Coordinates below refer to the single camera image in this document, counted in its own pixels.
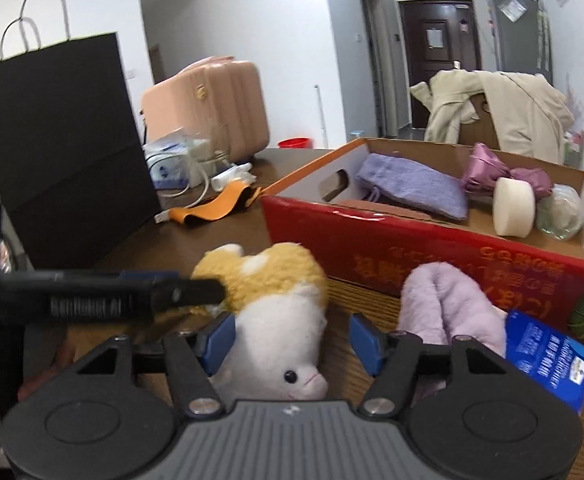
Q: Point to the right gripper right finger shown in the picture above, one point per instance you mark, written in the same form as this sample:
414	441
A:
391	360

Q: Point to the red plastic basin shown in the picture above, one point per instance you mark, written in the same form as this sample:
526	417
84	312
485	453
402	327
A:
300	142

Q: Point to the white cylindrical sponge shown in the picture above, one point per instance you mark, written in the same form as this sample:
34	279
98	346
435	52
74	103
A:
514	207

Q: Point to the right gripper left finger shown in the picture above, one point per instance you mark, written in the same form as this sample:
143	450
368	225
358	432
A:
191	359

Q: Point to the dark brown entrance door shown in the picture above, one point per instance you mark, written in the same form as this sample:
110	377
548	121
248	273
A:
439	35

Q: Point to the red cardboard box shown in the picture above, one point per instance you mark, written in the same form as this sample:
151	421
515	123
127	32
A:
322	207

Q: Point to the lilac fluffy headband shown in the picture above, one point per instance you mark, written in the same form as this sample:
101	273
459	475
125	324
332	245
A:
439	302

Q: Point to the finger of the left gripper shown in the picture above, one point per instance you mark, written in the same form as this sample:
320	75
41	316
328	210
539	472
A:
136	275

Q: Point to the purple knitted pouch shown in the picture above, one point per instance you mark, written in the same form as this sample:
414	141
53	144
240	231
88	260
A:
412	184

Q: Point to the black paper shopping bag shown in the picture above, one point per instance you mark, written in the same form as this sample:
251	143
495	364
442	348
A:
73	179

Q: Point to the beige coat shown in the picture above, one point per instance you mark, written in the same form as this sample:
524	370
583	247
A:
529	115

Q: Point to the pink satin scrunchie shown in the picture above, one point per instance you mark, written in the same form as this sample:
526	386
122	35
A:
484	169

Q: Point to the yellow white plush toy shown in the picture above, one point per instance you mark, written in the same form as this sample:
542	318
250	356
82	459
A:
279	301

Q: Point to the blue tissue packet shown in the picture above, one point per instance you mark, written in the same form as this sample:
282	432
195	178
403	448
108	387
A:
551	358

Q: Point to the pink hard-shell suitcase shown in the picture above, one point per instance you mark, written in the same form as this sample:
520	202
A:
217	97

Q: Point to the wooden chair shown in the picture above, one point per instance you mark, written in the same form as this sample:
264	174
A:
482	129

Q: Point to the grey refrigerator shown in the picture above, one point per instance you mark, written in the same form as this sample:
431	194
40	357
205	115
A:
521	33

